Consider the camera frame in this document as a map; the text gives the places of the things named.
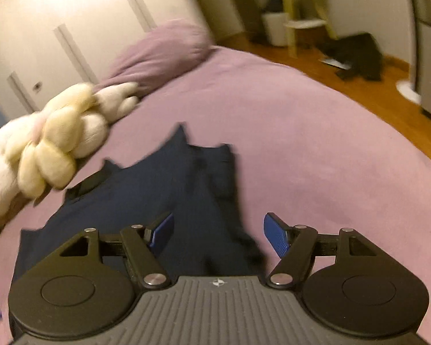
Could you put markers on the dark clothes pile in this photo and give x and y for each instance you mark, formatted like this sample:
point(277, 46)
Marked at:
point(360, 52)

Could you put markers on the white floor fan base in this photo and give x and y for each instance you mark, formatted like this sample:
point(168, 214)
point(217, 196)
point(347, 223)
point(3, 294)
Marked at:
point(405, 89)

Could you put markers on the pink pillow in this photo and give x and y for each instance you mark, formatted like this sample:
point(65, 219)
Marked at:
point(166, 52)

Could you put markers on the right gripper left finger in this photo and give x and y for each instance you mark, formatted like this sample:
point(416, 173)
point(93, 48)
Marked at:
point(142, 244)

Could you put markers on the cream plush toy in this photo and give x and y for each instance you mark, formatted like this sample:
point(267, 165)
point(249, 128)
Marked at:
point(40, 150)

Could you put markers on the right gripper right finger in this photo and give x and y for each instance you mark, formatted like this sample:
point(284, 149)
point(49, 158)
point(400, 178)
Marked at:
point(295, 248)

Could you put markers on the white waste bin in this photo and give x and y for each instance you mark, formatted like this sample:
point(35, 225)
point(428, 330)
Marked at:
point(275, 28)

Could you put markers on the navy blue zip jacket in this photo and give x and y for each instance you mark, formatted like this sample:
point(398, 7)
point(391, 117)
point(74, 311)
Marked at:
point(196, 184)

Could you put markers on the pink fuzzy bed blanket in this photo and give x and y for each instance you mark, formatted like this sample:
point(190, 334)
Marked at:
point(303, 151)

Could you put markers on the yellow wooden side shelf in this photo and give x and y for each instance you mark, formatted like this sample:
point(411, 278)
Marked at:
point(305, 15)

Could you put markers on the white wardrobe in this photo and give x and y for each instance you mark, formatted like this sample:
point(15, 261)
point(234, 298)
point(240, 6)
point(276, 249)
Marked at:
point(48, 45)

